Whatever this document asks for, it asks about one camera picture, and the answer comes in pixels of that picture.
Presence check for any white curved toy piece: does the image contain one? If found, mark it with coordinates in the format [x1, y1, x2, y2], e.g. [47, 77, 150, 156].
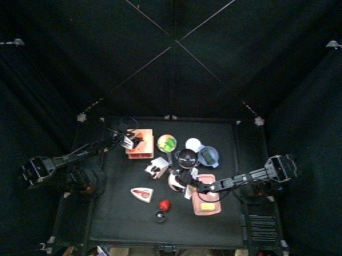
[167, 173, 187, 193]

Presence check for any black round toy pot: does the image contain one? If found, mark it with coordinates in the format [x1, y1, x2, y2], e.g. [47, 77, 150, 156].
[177, 148, 199, 170]

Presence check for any small black round toy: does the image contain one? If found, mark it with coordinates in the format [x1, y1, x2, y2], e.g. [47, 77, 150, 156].
[154, 210, 167, 224]

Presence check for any thin grey brace wire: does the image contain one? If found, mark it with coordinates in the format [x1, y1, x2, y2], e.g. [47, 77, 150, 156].
[82, 0, 238, 116]
[125, 0, 261, 118]

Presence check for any pink toy tray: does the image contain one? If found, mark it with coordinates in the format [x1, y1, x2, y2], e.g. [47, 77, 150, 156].
[191, 173, 223, 217]

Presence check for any white round toy egg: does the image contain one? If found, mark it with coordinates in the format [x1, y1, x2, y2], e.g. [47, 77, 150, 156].
[185, 137, 205, 153]

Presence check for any orange toy box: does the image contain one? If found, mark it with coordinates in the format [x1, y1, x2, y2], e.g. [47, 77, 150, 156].
[125, 128, 155, 160]

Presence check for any blue grey toy bowl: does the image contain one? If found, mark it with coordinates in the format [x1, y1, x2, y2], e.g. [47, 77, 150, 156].
[197, 145, 222, 169]

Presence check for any green yellow toy pan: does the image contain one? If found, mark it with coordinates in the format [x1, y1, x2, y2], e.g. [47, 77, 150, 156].
[157, 133, 179, 165]

